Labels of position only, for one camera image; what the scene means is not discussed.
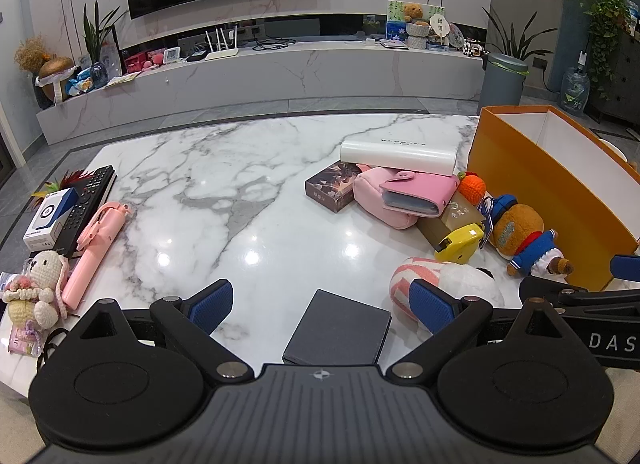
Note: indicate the black remote control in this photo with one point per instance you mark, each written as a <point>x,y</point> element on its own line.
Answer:
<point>67,251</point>
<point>85,209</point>

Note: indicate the white desk clock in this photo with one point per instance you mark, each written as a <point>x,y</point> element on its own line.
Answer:
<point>171,55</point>

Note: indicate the grey drawer cabinet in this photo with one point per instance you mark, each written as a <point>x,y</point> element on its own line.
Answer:
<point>620,79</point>

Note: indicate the trailing vine plant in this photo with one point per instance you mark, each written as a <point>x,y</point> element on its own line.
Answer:
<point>602,24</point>

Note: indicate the grey pedal trash can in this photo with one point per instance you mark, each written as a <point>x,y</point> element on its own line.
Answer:
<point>502,84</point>

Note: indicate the pink zip pouch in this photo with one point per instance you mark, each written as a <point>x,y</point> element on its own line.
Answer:
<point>380,209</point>

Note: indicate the cream crochet bunny doll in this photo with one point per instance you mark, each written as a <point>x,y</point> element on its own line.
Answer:
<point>40,289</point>

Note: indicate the white and blue box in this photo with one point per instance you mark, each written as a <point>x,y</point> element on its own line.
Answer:
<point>47,219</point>

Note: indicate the white long case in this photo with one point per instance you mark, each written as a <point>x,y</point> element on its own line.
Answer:
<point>400,154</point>

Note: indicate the tablet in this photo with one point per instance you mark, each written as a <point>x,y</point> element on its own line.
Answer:
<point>394,44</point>

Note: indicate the white plush pink striped hat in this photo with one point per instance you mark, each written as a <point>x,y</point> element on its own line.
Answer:
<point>470,276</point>

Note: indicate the green leafy plant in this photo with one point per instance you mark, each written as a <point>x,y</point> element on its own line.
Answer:
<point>97,29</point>

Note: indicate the round paper fan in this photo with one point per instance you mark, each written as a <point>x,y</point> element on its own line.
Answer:
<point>439,24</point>

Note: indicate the brown bear plush blue sweater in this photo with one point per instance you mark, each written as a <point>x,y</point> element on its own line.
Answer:
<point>517,231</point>

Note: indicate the pink gift boxes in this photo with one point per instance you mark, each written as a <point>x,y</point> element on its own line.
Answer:
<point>142,62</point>

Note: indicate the yellow tape measure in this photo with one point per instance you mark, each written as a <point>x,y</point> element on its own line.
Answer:
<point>457,244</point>

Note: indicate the wall socket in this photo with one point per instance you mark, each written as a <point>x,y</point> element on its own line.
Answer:
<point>540,63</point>

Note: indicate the pink selfie stick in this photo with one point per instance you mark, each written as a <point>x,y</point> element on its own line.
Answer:
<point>92,249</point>

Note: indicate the yellow papers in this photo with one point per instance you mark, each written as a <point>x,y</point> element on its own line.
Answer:
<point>122,79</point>

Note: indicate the orange crochet carrot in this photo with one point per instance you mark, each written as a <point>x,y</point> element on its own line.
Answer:
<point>472,186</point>

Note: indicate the pink small packet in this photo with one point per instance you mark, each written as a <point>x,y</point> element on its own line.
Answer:
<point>22,341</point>

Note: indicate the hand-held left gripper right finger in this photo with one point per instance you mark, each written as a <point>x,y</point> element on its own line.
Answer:
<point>430,304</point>

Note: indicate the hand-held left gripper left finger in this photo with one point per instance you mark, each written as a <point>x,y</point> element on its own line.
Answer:
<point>215,304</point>

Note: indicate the small brown teddy bear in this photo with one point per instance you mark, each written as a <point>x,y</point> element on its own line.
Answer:
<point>414,12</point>

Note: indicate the dark printed card box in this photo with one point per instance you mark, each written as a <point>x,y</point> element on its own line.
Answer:
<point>330,189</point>

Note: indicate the decorative plate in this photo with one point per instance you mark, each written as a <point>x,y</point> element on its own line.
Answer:
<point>456,37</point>

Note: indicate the dark grey box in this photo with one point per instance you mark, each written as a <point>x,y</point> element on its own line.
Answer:
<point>340,329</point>

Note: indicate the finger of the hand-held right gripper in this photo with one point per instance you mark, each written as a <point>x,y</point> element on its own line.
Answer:
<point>627,266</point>
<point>600,296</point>

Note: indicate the brown paper box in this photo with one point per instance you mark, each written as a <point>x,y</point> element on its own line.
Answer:
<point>450,221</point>

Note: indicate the blue glass vase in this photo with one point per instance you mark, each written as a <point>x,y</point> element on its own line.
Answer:
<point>99,75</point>

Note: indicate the dried flower bunch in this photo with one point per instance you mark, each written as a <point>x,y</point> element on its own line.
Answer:
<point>30,52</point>

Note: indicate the red green feather toy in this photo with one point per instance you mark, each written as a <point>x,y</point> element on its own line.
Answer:
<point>70,179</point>

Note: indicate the black white figurines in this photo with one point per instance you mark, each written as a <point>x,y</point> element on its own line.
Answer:
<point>474,48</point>

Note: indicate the pink card wallet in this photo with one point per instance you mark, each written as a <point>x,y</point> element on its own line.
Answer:
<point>420,196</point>

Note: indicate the green blue picture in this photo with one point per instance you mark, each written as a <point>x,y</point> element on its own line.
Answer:
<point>395,19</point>

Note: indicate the orange storage box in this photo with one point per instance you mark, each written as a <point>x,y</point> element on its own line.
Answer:
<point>550,184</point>

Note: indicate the long leaf potted plant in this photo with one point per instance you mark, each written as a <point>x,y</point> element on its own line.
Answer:
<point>510,39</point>

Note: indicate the white wifi router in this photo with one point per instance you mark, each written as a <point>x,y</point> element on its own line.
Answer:
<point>220,52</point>

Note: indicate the gold mushroom ornament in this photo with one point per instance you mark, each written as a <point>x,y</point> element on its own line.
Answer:
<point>55,69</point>

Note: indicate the blue snack bags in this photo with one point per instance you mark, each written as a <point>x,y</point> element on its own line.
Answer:
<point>80,82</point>

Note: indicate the blue water jug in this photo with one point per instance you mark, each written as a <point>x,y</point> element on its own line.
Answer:
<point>575,89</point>

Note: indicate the white marble media console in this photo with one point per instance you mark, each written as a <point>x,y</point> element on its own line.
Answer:
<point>300,79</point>

